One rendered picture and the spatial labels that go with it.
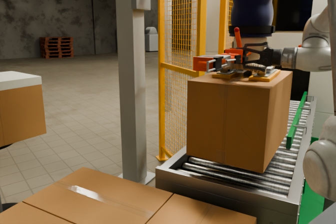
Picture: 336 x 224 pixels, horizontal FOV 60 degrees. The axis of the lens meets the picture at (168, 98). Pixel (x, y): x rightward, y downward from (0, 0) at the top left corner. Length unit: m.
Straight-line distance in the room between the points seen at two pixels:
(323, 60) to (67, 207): 1.25
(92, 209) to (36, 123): 0.91
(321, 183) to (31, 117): 1.77
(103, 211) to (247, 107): 0.79
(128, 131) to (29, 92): 0.87
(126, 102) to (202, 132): 1.09
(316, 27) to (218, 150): 0.70
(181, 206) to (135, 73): 1.26
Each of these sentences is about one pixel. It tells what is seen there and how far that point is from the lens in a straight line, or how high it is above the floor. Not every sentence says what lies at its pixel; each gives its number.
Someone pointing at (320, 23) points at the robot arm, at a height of 1.35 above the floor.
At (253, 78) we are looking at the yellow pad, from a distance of 1.48.
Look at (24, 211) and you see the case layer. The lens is 1.51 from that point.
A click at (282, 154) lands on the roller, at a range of 2.05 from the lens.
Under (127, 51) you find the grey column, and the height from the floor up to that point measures 1.15.
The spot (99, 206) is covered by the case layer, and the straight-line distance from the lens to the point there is 1.44.
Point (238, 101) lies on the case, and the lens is 1.37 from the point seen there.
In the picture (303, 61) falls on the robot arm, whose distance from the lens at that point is 1.30.
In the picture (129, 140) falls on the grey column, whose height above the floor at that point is 0.40.
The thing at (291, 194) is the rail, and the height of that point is 0.59.
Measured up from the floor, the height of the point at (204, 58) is 1.23.
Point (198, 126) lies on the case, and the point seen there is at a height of 0.85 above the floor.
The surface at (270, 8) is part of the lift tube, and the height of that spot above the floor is 1.42.
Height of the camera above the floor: 1.33
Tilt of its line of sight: 13 degrees down
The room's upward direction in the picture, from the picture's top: straight up
